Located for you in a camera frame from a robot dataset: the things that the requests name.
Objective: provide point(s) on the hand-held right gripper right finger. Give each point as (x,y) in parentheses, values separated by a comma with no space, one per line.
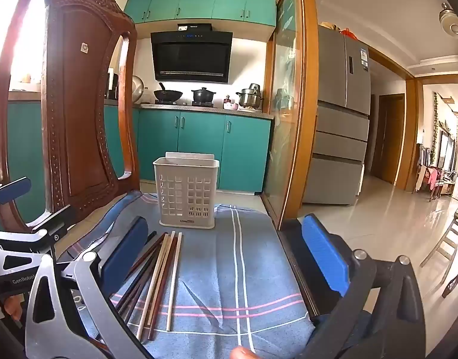
(326,258)

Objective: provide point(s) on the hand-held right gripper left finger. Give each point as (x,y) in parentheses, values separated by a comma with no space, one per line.
(127,254)

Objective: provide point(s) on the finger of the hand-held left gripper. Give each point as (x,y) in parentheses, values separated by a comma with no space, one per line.
(13,191)
(54,221)

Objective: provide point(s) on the row of mixed chopsticks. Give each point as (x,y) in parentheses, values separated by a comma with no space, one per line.
(159,269)

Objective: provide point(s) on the white plastic utensil basket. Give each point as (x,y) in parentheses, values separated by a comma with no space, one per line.
(185,190)

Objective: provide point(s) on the person's left hand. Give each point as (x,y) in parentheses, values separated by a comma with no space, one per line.
(13,308)

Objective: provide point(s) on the person's right hand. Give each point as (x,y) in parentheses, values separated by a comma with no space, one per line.
(244,353)

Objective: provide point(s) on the blue plaid cloth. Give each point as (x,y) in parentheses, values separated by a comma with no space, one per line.
(225,269)

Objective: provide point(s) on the wooden chair back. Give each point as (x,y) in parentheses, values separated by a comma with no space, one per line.
(83,119)

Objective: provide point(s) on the teal lower cabinets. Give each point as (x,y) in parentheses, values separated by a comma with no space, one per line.
(199,146)

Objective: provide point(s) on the teal cabinets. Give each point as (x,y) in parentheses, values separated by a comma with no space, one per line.
(199,2)
(199,146)

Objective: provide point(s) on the chair with draped clothes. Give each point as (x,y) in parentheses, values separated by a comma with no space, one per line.
(431,175)

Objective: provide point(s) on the brown wooden door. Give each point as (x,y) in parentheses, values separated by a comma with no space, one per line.
(388,138)

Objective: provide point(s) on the silver refrigerator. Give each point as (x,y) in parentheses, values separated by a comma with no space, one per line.
(341,119)

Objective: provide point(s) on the black kettle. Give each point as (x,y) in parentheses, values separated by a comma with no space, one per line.
(112,86)

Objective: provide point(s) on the silver wok lid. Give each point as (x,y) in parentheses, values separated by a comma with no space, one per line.
(137,89)

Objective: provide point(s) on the wood framed glass door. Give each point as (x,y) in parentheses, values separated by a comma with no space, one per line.
(288,101)

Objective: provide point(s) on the black wok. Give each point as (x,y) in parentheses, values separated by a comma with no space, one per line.
(168,94)

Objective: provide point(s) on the black lidded pot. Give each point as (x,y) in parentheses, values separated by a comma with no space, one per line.
(202,95)

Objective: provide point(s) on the stainless steel pot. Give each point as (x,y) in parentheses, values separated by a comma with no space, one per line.
(249,97)

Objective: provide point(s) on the pink bowl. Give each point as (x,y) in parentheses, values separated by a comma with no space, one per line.
(231,106)

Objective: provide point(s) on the small red bottle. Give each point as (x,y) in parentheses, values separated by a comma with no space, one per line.
(227,100)

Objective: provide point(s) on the black range hood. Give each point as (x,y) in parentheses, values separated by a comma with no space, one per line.
(191,56)

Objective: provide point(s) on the orange bag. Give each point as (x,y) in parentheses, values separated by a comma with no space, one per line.
(348,33)

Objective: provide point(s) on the teal upper cabinets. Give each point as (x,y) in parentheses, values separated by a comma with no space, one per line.
(199,2)

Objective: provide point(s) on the ceiling light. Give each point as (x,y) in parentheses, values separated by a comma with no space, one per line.
(451,20)

